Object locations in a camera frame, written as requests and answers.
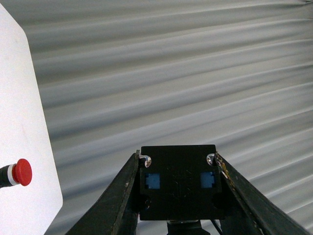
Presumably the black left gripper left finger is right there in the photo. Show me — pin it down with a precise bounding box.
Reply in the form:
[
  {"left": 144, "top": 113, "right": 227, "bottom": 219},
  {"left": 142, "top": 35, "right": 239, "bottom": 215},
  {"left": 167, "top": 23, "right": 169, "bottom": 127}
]
[{"left": 67, "top": 151, "right": 139, "bottom": 235}]

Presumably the yellow push button switch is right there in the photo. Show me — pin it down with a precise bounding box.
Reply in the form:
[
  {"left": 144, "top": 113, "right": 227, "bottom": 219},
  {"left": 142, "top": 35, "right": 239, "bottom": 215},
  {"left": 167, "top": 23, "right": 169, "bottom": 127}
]
[{"left": 139, "top": 144, "right": 224, "bottom": 235}]

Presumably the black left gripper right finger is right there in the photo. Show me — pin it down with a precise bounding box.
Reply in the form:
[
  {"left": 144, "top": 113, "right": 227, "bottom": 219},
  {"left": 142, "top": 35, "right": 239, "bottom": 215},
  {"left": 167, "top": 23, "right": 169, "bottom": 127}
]
[{"left": 214, "top": 153, "right": 309, "bottom": 235}]

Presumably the red push button switch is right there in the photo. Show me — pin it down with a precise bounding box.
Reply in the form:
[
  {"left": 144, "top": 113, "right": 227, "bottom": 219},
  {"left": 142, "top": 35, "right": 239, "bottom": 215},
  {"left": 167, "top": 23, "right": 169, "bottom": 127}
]
[{"left": 0, "top": 159, "right": 32, "bottom": 188}]

